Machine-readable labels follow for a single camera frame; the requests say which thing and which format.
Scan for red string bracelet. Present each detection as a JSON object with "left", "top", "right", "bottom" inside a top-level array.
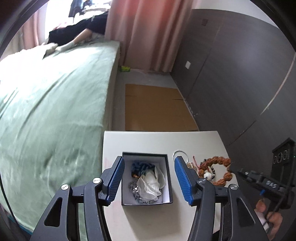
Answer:
[{"left": 192, "top": 155, "right": 202, "bottom": 173}]

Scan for black and white bead bracelet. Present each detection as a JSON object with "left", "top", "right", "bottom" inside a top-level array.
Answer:
[{"left": 203, "top": 164, "right": 218, "bottom": 181}]

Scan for silver chain necklace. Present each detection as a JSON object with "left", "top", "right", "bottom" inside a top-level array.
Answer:
[{"left": 128, "top": 180, "right": 155, "bottom": 205}]

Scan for brown bead bracelet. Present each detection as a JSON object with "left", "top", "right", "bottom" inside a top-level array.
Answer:
[{"left": 197, "top": 156, "right": 233, "bottom": 186}]

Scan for silver bangle ring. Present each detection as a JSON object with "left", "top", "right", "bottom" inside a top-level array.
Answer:
[{"left": 172, "top": 150, "right": 190, "bottom": 164}]

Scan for white shell petal necklace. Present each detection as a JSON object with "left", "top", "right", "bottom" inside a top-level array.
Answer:
[{"left": 136, "top": 166, "right": 166, "bottom": 202}]

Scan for gold leaf brooch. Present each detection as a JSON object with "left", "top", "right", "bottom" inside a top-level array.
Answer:
[{"left": 187, "top": 162, "right": 197, "bottom": 172}]

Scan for black jewelry box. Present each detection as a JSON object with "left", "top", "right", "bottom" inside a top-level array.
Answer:
[{"left": 121, "top": 152, "right": 173, "bottom": 206}]

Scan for operator right hand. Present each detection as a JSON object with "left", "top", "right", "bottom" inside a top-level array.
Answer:
[{"left": 254, "top": 199, "right": 283, "bottom": 240}]

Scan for blue scrunchie in box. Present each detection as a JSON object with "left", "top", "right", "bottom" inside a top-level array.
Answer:
[{"left": 131, "top": 161, "right": 155, "bottom": 179}]

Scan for flattened cardboard sheet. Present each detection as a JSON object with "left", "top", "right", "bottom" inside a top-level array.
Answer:
[{"left": 125, "top": 84, "right": 198, "bottom": 132}]

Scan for green bed sheet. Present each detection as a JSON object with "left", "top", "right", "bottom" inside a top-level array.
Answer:
[{"left": 1, "top": 40, "right": 120, "bottom": 231}]

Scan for small green object on floor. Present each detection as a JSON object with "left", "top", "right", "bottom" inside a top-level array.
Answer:
[{"left": 119, "top": 66, "right": 130, "bottom": 72}]

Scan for person in black clothes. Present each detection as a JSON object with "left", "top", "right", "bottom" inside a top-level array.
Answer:
[{"left": 45, "top": 11, "right": 108, "bottom": 56}]

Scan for pink curtain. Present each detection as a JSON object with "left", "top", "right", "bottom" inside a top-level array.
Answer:
[{"left": 105, "top": 0, "right": 193, "bottom": 72}]

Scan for hanging dark clothes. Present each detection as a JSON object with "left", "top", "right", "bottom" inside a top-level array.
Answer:
[{"left": 68, "top": 0, "right": 112, "bottom": 18}]

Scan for cream bed frame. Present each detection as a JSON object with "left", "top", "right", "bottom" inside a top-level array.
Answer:
[{"left": 103, "top": 41, "right": 120, "bottom": 131}]

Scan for white wall socket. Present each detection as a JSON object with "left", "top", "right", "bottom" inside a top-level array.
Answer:
[{"left": 185, "top": 61, "right": 191, "bottom": 69}]

